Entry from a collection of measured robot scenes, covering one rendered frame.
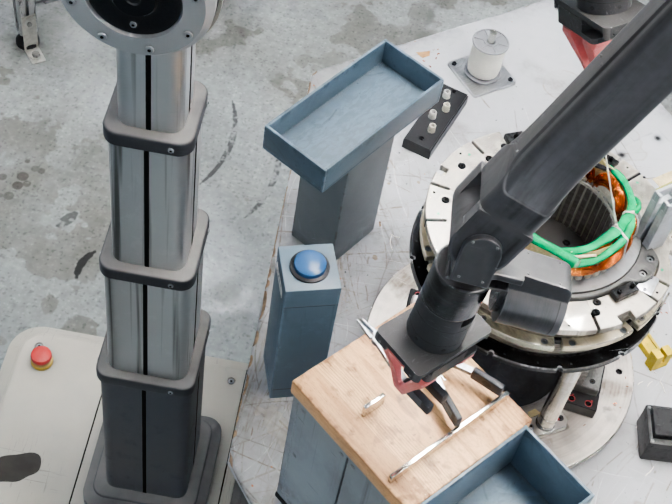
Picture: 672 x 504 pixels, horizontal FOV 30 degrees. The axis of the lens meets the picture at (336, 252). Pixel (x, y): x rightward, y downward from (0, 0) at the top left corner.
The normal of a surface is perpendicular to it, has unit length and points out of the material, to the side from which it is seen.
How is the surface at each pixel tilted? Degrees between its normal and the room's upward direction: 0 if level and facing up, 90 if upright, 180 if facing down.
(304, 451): 90
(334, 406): 0
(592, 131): 80
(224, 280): 0
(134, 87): 90
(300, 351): 90
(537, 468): 90
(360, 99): 0
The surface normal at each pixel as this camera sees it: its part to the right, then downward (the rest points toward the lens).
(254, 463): 0.11, -0.61
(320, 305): 0.16, 0.80
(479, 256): -0.11, 0.68
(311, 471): -0.77, 0.45
